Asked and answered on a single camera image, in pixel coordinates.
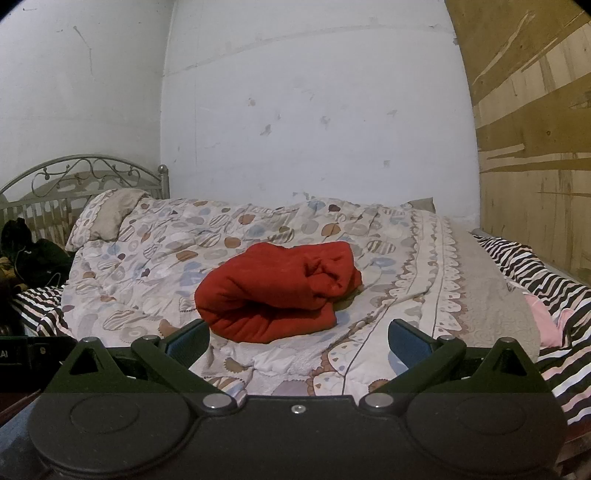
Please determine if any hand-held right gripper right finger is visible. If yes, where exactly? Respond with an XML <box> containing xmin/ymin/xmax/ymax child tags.
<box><xmin>358</xmin><ymin>318</ymin><xmax>553</xmax><ymax>411</ymax></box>

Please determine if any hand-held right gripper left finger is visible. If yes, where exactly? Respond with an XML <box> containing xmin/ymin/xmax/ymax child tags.
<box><xmin>44</xmin><ymin>319</ymin><xmax>238</xmax><ymax>411</ymax></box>

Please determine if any red long-sleeved dress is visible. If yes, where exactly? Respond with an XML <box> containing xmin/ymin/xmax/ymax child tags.
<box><xmin>194</xmin><ymin>241</ymin><xmax>363</xmax><ymax>345</ymax></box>

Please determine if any pile of dark clothes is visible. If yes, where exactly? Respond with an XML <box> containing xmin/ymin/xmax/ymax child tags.
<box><xmin>0</xmin><ymin>219</ymin><xmax>75</xmax><ymax>292</ymax></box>

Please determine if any person's blue jeans leg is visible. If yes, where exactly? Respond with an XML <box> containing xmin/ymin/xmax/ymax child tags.
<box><xmin>0</xmin><ymin>397</ymin><xmax>43</xmax><ymax>480</ymax></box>

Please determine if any circle-patterned quilt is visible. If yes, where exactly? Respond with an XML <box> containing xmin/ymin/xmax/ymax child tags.
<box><xmin>60</xmin><ymin>198</ymin><xmax>542</xmax><ymax>398</ymax></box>

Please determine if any pink cloth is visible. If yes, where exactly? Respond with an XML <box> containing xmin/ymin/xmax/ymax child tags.
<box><xmin>524</xmin><ymin>293</ymin><xmax>576</xmax><ymax>348</ymax></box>

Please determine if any beige pillow with patterned frill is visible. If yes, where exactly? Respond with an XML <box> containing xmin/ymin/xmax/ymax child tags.
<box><xmin>66</xmin><ymin>188</ymin><xmax>151</xmax><ymax>253</ymax></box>

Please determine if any black and white striped bedsheet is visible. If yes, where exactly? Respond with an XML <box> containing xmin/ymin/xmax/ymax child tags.
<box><xmin>9</xmin><ymin>233</ymin><xmax>591</xmax><ymax>426</ymax></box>

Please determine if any grey metal headboard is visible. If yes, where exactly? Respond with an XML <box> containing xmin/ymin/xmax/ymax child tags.
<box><xmin>0</xmin><ymin>154</ymin><xmax>171</xmax><ymax>241</ymax></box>

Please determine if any plywood partition board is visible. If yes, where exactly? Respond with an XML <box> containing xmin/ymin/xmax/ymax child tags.
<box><xmin>445</xmin><ymin>0</ymin><xmax>591</xmax><ymax>287</ymax></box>

